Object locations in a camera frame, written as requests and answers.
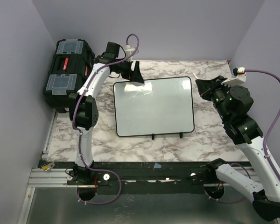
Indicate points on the aluminium extrusion frame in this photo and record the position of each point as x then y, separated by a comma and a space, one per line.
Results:
57, 153

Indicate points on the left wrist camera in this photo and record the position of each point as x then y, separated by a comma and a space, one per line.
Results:
130, 51

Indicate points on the black plastic toolbox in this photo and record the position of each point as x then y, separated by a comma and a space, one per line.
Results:
71, 65

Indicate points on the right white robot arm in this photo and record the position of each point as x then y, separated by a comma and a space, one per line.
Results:
232, 105

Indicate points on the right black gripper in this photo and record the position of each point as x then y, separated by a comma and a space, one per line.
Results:
204, 85

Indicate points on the blue tape piece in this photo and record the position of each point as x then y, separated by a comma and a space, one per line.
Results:
157, 165

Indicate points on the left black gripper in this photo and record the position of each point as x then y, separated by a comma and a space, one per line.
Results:
135, 75

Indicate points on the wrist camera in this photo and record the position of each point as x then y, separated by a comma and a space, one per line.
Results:
130, 51
238, 79

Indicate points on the black framed whiteboard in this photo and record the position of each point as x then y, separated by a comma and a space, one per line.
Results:
161, 106

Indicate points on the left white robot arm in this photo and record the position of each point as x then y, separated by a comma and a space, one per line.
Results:
83, 107

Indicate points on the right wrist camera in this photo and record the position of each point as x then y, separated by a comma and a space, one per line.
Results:
238, 79

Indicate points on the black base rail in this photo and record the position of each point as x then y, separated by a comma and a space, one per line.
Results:
142, 178

